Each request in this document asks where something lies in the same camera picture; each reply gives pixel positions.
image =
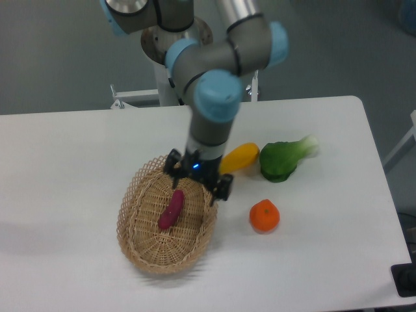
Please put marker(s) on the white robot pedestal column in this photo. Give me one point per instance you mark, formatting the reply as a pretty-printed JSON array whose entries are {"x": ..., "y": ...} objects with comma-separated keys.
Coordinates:
[{"x": 159, "y": 81}]

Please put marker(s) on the black device at table edge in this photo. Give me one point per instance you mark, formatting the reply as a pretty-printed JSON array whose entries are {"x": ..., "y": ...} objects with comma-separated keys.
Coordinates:
[{"x": 404, "y": 279}]

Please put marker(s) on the purple sweet potato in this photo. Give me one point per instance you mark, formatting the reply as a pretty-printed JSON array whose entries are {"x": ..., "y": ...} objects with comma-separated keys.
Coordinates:
[{"x": 170, "y": 215}]

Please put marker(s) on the oval wicker basket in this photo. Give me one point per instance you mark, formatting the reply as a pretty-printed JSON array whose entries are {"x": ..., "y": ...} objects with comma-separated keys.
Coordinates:
[{"x": 162, "y": 229}]

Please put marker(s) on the green bok choy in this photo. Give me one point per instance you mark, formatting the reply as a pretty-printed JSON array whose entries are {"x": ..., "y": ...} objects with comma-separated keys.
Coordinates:
[{"x": 280, "y": 159}]

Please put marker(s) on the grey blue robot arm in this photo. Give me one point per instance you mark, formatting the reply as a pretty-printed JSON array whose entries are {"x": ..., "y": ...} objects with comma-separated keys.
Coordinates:
[{"x": 205, "y": 75}]

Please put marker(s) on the white frame at right edge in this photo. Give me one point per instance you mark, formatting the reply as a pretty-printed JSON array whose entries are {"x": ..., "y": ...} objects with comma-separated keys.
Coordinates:
[{"x": 404, "y": 145}]

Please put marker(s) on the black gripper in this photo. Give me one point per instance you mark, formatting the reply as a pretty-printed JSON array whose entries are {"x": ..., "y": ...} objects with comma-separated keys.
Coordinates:
[{"x": 203, "y": 171}]

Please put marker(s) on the yellow mango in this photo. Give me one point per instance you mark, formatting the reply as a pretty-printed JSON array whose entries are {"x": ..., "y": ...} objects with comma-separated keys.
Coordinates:
[{"x": 240, "y": 158}]

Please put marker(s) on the orange tangerine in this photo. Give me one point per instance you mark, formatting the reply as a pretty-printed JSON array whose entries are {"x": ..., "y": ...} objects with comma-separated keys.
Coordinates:
[{"x": 264, "y": 216}]

